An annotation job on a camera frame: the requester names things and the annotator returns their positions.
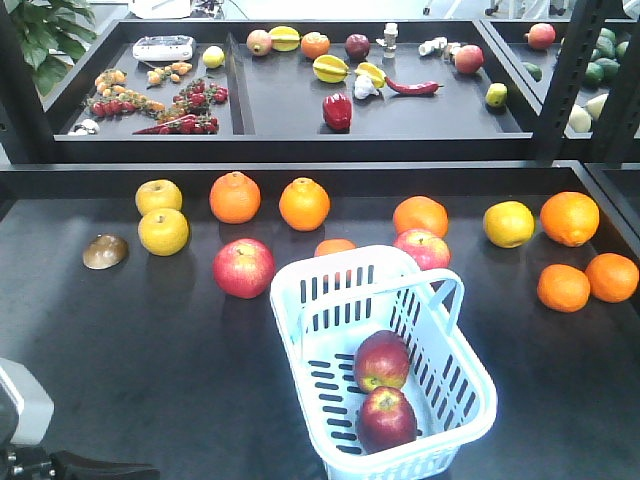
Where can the red chili pepper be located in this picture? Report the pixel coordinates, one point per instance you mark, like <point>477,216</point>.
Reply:
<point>428,88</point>

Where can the small orange behind basket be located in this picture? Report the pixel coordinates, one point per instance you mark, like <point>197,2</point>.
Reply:
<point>335,245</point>

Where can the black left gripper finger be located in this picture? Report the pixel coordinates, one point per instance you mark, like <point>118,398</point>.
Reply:
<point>71,466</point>

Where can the orange with knob centre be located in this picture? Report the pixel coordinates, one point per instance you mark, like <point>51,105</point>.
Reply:
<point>304,204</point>

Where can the yellow pear apple lower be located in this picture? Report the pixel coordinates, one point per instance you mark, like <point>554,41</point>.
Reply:
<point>163,231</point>

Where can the large orange near divider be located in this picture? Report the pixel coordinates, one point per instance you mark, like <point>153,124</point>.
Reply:
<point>570,218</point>

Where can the orange with knob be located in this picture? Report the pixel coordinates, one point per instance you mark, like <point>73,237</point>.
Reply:
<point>304,204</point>
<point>234,198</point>

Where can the red apple left of basket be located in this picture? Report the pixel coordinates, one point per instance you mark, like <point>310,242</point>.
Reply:
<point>244,268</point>

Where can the red apple bottom left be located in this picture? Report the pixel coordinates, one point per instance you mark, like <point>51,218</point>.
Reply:
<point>385,420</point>

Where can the red apple front left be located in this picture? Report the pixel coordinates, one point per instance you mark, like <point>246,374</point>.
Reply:
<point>381,360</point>

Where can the yellow pear apple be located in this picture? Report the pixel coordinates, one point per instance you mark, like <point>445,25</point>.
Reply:
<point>159,193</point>
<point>163,231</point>

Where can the black upright shelf post left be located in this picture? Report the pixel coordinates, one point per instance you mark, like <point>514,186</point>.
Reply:
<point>585,23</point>

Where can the red apple behind basket right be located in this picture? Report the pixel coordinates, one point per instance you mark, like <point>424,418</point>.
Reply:
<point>428,250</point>

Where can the white electronic scale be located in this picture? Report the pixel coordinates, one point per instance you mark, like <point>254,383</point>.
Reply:
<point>164,48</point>

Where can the light blue plastic basket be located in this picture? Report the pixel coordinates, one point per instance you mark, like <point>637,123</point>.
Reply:
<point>326,306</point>

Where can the black upright shelf post right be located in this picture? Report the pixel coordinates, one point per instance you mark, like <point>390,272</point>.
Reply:
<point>619,120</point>

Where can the yellow grapefruit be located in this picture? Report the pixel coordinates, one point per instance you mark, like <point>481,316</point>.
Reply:
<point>508,224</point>

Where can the black upright shelf post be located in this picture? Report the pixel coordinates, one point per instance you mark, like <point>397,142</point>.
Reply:
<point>585,23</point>
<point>619,120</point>

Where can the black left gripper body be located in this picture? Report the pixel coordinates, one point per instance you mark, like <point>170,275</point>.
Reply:
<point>26,463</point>

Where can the brown half kiwi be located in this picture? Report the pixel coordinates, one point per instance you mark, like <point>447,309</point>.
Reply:
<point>105,251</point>

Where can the orange far left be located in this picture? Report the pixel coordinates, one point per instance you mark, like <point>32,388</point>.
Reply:
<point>421,212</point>

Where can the white garlic bulb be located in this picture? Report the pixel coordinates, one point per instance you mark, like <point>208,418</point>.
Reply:
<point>364,88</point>

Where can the orange front left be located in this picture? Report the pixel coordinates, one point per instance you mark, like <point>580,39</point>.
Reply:
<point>563,288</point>

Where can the yellow pear apple upper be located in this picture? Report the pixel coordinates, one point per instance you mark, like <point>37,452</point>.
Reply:
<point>159,193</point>

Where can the red bell pepper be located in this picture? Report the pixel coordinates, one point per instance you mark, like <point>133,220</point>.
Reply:
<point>337,111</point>

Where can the green potted plant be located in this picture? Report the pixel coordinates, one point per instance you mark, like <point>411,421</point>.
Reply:
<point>53,36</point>

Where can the orange front right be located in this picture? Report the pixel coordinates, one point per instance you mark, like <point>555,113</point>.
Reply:
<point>613,278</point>

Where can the orange with knob left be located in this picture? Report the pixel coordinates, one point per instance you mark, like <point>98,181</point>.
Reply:
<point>234,198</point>

